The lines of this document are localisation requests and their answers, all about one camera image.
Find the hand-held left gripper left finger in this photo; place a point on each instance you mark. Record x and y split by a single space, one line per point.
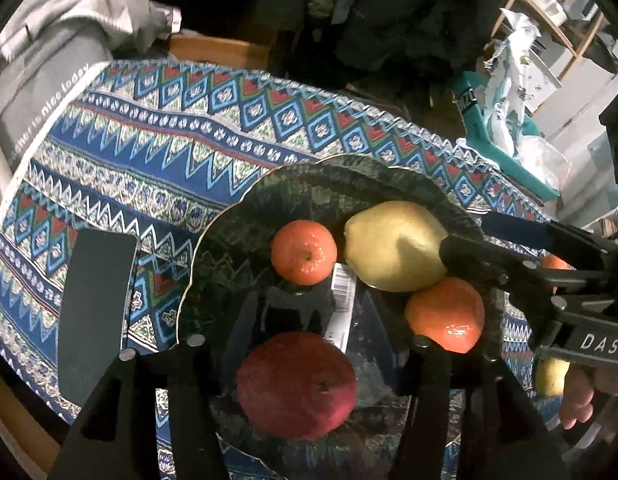
191 375

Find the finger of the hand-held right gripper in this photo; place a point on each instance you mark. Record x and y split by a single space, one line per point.
514 230
476 255

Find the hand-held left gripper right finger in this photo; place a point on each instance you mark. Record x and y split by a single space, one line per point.
429 385

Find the small orange tangerine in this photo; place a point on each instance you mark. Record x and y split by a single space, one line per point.
304 252
553 261

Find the yellow pear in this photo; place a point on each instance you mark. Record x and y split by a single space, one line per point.
551 377
394 245

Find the red apple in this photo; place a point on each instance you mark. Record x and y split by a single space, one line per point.
296 385

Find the dark green glass plate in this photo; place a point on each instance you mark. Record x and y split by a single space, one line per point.
289 195

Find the person's right hand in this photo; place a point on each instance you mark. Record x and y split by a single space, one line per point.
579 400

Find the white plastic bags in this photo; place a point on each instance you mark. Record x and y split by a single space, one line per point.
541 157

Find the teal plastic crate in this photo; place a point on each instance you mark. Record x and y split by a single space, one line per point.
494 135

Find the black phone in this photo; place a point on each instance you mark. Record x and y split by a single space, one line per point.
96 310

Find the white barcode label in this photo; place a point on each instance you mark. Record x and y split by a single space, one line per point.
341 305

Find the white lattice basket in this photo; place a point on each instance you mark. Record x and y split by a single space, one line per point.
539 85

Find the wooden shelf rack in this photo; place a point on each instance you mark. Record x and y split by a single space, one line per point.
564 25

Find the black hooded coat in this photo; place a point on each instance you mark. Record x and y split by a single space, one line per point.
429 10

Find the patterned blue tablecloth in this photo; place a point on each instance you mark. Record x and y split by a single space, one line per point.
164 125

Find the black jacket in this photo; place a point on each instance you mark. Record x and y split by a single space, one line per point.
284 0

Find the wooden drawer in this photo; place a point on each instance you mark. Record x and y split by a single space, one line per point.
219 52

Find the grey garment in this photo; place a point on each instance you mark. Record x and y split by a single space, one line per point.
134 15

